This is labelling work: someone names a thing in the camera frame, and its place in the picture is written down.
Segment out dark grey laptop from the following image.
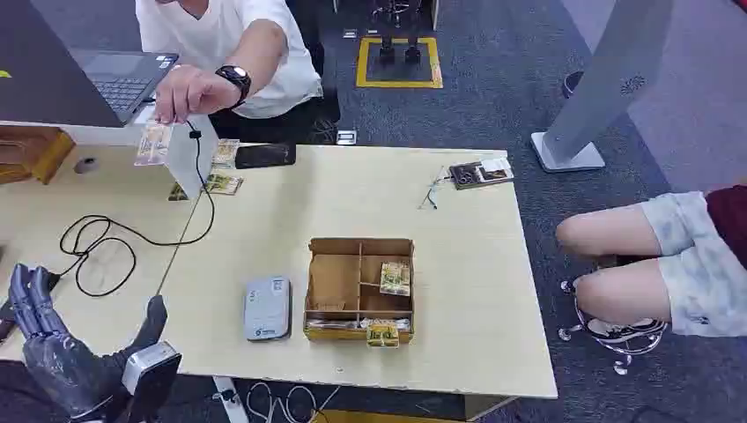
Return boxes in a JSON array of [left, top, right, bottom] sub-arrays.
[[0, 0, 181, 129]]

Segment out white laptop riser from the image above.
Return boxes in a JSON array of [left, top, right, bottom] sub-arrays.
[[0, 112, 220, 202]]

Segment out black and white sneaker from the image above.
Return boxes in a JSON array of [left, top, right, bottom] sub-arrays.
[[585, 316, 669, 345]]

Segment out black power cable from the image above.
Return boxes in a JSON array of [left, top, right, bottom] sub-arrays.
[[58, 119, 217, 299]]

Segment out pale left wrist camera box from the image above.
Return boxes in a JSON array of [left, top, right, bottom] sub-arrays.
[[121, 341, 183, 423]]

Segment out thin-framed eyeglasses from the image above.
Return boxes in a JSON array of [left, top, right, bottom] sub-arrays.
[[418, 167, 452, 212]]

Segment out black round floor object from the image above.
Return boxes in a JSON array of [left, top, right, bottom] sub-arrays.
[[561, 70, 585, 100]]

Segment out person's left hand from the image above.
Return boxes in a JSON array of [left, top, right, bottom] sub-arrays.
[[154, 65, 241, 125]]

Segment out small pile of cards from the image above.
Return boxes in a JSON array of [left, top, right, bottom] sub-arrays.
[[203, 173, 245, 197]]

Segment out white cables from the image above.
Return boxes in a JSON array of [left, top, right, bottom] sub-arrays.
[[245, 382, 343, 423]]

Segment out white power strip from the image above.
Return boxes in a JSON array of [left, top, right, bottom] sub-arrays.
[[211, 376, 250, 423]]

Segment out chrome stool base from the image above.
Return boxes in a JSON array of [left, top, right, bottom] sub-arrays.
[[558, 279, 669, 376]]

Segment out grey metal floor stand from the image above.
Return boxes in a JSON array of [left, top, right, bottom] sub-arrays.
[[529, 0, 676, 174]]

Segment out yellow floor tape square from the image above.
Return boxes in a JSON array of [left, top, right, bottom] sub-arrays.
[[355, 36, 444, 91]]

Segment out pale desk leg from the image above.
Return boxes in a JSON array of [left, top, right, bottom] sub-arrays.
[[463, 396, 518, 423]]

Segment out black wristwatch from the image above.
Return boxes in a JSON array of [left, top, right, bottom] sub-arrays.
[[214, 63, 253, 110]]

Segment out black smartphone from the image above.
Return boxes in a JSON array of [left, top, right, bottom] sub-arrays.
[[234, 142, 298, 171]]

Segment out stack of printed cards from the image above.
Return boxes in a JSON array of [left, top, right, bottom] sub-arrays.
[[211, 137, 241, 171]]

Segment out grey flat device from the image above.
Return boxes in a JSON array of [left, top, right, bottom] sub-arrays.
[[243, 276, 293, 344]]

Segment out brown wooden crate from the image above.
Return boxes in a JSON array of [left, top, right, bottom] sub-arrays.
[[0, 125, 76, 186]]

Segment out row of sleeved cards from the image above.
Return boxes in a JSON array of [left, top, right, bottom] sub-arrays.
[[305, 317, 413, 334]]

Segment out person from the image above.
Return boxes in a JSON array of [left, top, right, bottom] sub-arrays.
[[135, 0, 343, 145], [554, 184, 747, 345]]

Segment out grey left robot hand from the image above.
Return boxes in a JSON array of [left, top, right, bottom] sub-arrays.
[[8, 263, 170, 422]]

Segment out black robot leg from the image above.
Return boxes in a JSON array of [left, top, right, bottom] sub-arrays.
[[403, 0, 424, 65], [376, 0, 398, 65]]

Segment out yellow board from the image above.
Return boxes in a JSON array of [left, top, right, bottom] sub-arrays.
[[309, 408, 468, 423]]

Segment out wooden compartment card box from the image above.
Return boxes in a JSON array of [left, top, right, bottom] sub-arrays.
[[302, 236, 416, 345]]

